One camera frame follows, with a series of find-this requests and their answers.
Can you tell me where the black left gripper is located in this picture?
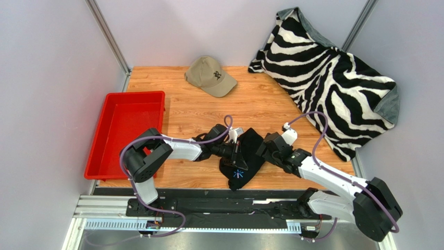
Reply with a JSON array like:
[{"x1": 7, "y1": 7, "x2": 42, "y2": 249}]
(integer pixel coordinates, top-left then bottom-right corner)
[{"x1": 212, "y1": 141, "x2": 248, "y2": 170}]

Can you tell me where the black t shirt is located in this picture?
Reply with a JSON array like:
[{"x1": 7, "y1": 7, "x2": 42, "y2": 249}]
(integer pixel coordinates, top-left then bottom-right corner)
[{"x1": 219, "y1": 128, "x2": 265, "y2": 191}]

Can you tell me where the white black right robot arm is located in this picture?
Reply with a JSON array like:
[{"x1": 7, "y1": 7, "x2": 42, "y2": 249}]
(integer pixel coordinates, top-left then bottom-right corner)
[{"x1": 256, "y1": 128, "x2": 403, "y2": 242}]

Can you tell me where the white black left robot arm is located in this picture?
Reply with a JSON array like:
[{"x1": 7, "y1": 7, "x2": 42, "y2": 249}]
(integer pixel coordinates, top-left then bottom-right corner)
[{"x1": 119, "y1": 124, "x2": 248, "y2": 208}]

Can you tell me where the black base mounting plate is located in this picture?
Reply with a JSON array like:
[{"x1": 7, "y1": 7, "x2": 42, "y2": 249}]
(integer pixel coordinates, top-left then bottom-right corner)
[{"x1": 94, "y1": 187, "x2": 334, "y2": 229}]

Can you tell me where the beige baseball cap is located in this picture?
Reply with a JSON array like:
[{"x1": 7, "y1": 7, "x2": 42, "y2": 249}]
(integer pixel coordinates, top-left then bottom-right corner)
[{"x1": 184, "y1": 56, "x2": 238, "y2": 97}]

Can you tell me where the zebra print blanket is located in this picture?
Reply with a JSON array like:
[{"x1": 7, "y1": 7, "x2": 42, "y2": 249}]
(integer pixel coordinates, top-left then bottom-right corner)
[{"x1": 248, "y1": 7, "x2": 400, "y2": 161}]

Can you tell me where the red plastic tray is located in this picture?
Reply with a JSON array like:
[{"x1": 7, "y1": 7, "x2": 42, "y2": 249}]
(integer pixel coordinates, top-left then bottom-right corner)
[{"x1": 84, "y1": 91, "x2": 165, "y2": 181}]

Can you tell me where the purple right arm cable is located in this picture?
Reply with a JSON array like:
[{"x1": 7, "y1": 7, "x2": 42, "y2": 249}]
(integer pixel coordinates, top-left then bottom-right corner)
[{"x1": 282, "y1": 111, "x2": 400, "y2": 242}]

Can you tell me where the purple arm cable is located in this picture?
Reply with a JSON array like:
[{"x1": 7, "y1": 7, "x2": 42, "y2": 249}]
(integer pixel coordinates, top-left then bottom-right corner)
[
  {"x1": 85, "y1": 115, "x2": 234, "y2": 247},
  {"x1": 282, "y1": 111, "x2": 400, "y2": 242}
]

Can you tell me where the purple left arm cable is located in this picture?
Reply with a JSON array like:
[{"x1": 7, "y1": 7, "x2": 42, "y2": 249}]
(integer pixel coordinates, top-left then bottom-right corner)
[{"x1": 85, "y1": 115, "x2": 234, "y2": 247}]

